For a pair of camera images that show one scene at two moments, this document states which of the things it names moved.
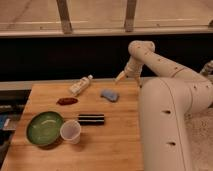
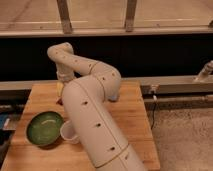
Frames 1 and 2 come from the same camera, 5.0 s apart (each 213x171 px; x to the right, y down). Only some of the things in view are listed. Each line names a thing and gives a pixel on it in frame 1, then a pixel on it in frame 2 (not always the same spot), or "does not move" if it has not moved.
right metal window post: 130,15 does not move
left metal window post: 65,17 does not move
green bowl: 45,128 does not move
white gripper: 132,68 -> 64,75
